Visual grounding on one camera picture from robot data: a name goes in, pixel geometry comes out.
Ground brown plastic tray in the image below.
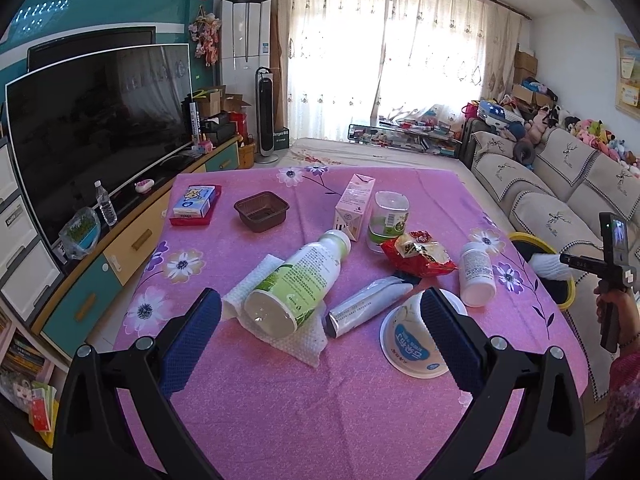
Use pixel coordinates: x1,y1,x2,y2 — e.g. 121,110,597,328
233,191,291,233

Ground white yogurt cup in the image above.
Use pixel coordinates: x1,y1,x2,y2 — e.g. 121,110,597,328
379,290,468,380

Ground blue and white box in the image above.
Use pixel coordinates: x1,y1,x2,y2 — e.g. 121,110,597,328
172,185,217,219

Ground clear water bottle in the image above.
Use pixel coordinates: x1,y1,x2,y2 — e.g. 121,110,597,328
94,180,118,227

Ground black box with white stripe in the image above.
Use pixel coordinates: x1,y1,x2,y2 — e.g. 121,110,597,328
185,95,202,143

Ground grey tower fan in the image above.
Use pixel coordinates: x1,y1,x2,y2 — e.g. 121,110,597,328
254,66,281,164

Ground stack of cardboard boxes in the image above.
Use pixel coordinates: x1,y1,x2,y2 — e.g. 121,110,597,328
514,50,538,86

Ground television cabinet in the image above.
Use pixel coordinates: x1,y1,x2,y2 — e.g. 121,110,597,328
30,135,241,346

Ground silver squeeze tube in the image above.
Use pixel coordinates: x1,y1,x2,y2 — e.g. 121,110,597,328
322,277,415,338

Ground white pill bottle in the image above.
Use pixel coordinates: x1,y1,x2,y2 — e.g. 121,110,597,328
459,241,497,308

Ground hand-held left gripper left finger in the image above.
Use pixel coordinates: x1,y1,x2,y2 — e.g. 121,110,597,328
52,287,223,480

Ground green label clear cup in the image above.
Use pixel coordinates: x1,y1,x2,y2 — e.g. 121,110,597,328
366,191,411,253

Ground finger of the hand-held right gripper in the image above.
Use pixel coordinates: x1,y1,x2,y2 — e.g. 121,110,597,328
560,254,601,273

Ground yellow-rimmed dark trash bin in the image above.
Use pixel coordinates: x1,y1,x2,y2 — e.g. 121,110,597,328
507,231,576,311

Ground white paper towel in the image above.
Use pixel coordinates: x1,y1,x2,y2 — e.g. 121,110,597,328
221,254,328,367

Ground pile of large plush toys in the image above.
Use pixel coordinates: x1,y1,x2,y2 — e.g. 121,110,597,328
465,92,566,161

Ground pink milk carton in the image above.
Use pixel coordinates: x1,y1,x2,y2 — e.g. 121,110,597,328
334,173,376,241

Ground open cardboard boxes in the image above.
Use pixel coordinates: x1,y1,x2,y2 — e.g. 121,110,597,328
200,85,251,116

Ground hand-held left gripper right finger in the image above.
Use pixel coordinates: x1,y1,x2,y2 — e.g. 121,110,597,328
419,287,587,480

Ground row of small plush toys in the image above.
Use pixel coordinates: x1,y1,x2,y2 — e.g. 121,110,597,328
565,115,640,176

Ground white standing air conditioner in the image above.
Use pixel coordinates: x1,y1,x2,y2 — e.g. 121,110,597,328
220,0,272,146

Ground plastic bag with greens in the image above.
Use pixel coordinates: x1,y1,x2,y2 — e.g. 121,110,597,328
59,206,101,261

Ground shelf of books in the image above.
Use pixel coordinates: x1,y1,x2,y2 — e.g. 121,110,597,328
0,305,68,446

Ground person's right forearm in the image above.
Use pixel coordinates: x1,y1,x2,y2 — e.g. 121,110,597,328
587,332,640,480

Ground red snack packet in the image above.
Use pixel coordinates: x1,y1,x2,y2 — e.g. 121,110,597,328
381,230,458,278

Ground white drawer unit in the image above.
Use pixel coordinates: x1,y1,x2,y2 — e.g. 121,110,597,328
0,135,63,326

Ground white and green bottle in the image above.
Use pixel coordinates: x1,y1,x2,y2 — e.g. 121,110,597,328
243,229,352,339

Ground large flat television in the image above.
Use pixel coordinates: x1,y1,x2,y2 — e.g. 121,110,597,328
5,43,193,261

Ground sheer patterned curtain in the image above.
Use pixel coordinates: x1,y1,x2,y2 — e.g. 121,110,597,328
270,0,521,141

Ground floral sheet mattress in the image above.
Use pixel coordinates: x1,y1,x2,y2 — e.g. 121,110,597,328
287,137,476,181

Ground hanging flower decoration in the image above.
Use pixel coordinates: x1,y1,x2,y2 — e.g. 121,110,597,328
189,6,222,68

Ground pink floral tablecloth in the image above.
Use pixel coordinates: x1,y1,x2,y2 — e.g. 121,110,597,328
112,165,588,480

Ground framed wall poster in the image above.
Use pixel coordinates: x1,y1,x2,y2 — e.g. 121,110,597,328
614,34,640,121

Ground beige sofa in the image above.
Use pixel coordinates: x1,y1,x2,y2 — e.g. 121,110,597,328
460,125,640,426

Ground small flat television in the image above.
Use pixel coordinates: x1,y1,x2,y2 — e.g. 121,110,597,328
27,26,157,73

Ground person's right hand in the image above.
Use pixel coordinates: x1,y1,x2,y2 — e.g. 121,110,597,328
594,284,640,347

